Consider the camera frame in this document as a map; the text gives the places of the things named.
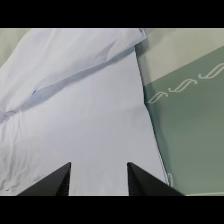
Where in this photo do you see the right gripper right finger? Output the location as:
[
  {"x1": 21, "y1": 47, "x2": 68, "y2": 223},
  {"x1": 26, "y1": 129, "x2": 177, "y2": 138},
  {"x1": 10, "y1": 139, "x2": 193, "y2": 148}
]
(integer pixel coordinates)
[{"x1": 126, "y1": 161, "x2": 185, "y2": 197}]

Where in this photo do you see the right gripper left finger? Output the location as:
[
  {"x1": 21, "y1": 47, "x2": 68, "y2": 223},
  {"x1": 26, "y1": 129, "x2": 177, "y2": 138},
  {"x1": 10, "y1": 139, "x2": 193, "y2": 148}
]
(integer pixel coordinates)
[{"x1": 17, "y1": 161, "x2": 72, "y2": 197}]

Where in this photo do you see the light blue shirt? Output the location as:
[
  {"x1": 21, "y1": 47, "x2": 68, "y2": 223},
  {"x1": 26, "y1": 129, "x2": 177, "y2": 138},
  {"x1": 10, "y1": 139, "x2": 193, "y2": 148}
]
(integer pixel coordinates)
[{"x1": 0, "y1": 28, "x2": 170, "y2": 197}]

